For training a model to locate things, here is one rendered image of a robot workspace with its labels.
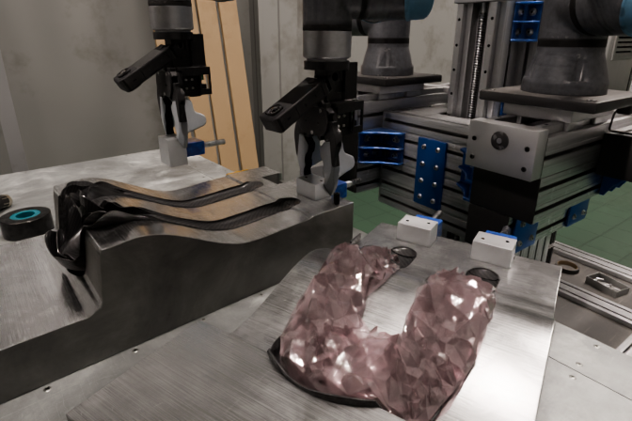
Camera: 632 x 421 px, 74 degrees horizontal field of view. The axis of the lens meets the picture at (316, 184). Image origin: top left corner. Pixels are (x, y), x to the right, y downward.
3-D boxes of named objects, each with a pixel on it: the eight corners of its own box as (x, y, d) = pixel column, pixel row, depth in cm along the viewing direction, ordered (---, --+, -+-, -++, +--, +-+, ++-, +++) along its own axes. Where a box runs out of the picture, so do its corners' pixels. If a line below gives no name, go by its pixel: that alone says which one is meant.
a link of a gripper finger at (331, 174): (363, 189, 70) (355, 134, 69) (337, 197, 66) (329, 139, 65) (351, 188, 73) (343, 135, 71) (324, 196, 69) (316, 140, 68)
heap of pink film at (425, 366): (369, 255, 58) (371, 202, 55) (508, 295, 49) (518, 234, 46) (239, 375, 37) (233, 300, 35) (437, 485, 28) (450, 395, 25)
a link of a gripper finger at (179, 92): (190, 120, 78) (181, 72, 76) (182, 121, 77) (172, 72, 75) (181, 123, 81) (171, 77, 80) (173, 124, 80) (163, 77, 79)
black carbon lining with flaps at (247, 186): (255, 189, 79) (253, 140, 76) (309, 215, 68) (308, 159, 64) (40, 244, 58) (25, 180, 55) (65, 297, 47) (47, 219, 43)
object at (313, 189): (351, 190, 81) (351, 163, 79) (370, 197, 77) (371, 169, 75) (296, 207, 73) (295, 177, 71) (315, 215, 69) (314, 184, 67)
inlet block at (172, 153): (219, 151, 93) (217, 127, 91) (230, 156, 89) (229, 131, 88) (161, 162, 85) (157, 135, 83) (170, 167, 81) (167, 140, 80)
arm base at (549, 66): (544, 85, 94) (552, 38, 91) (621, 92, 82) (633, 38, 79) (505, 89, 86) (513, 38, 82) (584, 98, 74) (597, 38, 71)
